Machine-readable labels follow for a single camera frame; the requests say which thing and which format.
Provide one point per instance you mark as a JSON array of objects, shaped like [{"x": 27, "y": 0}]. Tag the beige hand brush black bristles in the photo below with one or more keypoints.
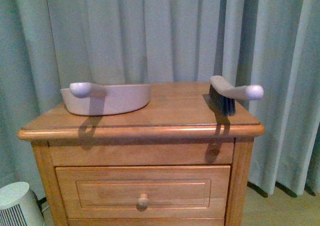
[{"x": 224, "y": 95}]

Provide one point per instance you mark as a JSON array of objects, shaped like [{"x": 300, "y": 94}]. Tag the wooden nightstand cabinet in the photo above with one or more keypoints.
[{"x": 179, "y": 127}]

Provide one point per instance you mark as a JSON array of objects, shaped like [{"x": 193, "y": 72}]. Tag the round wooden drawer knob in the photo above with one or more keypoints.
[{"x": 143, "y": 201}]

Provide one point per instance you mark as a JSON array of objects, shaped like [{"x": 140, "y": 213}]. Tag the beige plastic dustpan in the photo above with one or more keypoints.
[{"x": 91, "y": 99}]

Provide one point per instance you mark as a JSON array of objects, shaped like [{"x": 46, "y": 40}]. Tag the wooden nightstand drawer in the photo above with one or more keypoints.
[{"x": 180, "y": 192}]

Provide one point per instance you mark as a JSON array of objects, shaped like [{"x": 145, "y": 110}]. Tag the light green curtain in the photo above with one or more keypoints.
[{"x": 48, "y": 44}]

